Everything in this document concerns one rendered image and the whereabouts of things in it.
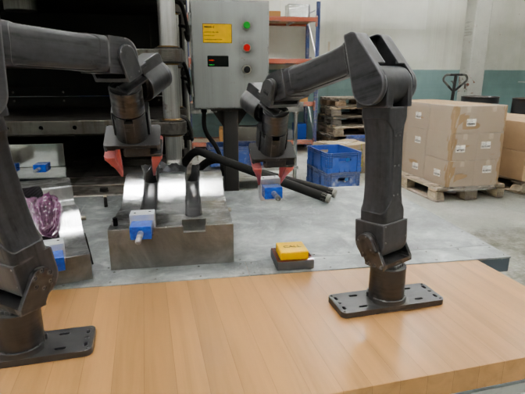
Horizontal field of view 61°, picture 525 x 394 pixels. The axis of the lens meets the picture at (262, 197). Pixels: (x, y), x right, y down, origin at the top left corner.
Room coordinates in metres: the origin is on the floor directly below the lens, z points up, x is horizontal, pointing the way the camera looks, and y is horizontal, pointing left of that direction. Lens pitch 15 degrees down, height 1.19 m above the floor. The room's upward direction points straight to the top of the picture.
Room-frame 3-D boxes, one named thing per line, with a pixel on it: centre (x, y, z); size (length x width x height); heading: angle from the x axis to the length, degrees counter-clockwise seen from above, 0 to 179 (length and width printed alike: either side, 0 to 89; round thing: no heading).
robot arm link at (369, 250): (0.73, -0.22, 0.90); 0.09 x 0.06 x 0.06; 128
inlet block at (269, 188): (1.01, -0.02, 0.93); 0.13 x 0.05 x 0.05; 10
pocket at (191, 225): (0.91, 0.15, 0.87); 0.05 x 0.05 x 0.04; 9
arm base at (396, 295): (0.73, -0.22, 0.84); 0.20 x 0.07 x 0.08; 105
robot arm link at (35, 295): (0.59, 0.35, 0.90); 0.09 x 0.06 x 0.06; 62
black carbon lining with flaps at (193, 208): (1.11, 0.24, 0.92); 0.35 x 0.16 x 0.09; 9
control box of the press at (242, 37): (1.85, 0.14, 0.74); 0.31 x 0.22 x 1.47; 99
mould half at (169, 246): (1.13, 0.23, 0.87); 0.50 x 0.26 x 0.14; 9
